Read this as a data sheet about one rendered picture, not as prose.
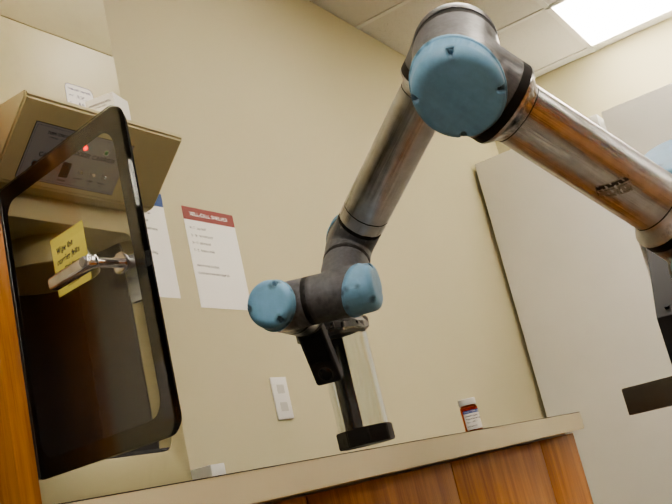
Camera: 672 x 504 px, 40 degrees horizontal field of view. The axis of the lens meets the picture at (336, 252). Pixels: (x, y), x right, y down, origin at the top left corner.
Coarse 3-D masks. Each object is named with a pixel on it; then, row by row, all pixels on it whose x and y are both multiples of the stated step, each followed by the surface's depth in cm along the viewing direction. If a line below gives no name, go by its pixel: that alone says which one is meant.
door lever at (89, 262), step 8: (88, 256) 103; (96, 256) 104; (120, 256) 107; (72, 264) 105; (80, 264) 103; (88, 264) 103; (96, 264) 103; (104, 264) 105; (112, 264) 105; (120, 264) 106; (64, 272) 106; (72, 272) 105; (80, 272) 104; (88, 272) 105; (120, 272) 106; (48, 280) 108; (56, 280) 107; (64, 280) 106; (72, 280) 106; (56, 288) 108
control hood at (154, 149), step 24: (24, 96) 126; (48, 96) 129; (0, 120) 128; (24, 120) 127; (48, 120) 130; (72, 120) 133; (0, 144) 127; (24, 144) 129; (144, 144) 146; (168, 144) 150; (0, 168) 128; (144, 168) 148; (168, 168) 153; (144, 192) 151
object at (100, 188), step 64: (0, 192) 126; (64, 192) 116; (128, 192) 106; (128, 256) 106; (64, 320) 114; (128, 320) 106; (64, 384) 114; (128, 384) 105; (64, 448) 113; (128, 448) 105
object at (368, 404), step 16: (336, 336) 164; (352, 336) 164; (336, 352) 163; (352, 352) 163; (368, 352) 165; (352, 368) 162; (368, 368) 164; (336, 384) 163; (352, 384) 162; (368, 384) 162; (336, 400) 163; (352, 400) 161; (368, 400) 161; (336, 416) 163; (352, 416) 160; (368, 416) 160; (384, 416) 162
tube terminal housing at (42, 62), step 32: (0, 32) 142; (32, 32) 148; (0, 64) 139; (32, 64) 145; (64, 64) 151; (96, 64) 158; (0, 96) 137; (64, 96) 149; (96, 96) 156; (64, 480) 124; (96, 480) 128; (128, 480) 133; (160, 480) 139
